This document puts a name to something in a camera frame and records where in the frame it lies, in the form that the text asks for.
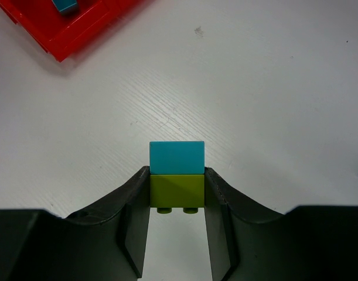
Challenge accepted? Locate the green and blue lego stack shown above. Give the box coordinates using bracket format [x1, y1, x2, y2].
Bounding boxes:
[149, 141, 205, 214]

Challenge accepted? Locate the red divided bin tray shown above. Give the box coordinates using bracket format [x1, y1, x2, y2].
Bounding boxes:
[0, 0, 151, 62]

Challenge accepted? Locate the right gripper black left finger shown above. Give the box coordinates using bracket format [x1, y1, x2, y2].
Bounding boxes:
[0, 166, 150, 280]

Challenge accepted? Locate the teal lego brick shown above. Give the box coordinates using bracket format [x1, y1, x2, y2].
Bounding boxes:
[52, 0, 79, 15]

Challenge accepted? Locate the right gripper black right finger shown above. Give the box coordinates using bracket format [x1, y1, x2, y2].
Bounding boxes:
[204, 167, 358, 280]

